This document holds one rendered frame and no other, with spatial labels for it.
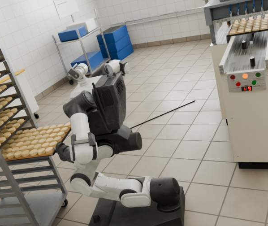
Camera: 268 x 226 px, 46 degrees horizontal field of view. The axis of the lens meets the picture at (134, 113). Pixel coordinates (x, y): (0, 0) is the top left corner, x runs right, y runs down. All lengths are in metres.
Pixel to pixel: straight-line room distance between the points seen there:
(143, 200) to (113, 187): 0.22
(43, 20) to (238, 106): 4.47
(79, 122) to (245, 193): 1.39
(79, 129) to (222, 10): 1.84
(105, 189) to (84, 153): 0.73
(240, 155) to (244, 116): 0.35
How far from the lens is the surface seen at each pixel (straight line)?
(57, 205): 2.66
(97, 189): 2.20
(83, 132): 1.53
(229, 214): 2.34
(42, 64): 5.94
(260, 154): 2.57
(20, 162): 2.71
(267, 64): 2.19
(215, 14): 2.96
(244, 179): 2.60
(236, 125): 2.44
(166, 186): 2.11
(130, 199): 2.15
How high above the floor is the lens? 1.64
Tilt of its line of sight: 24 degrees down
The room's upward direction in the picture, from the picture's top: 17 degrees counter-clockwise
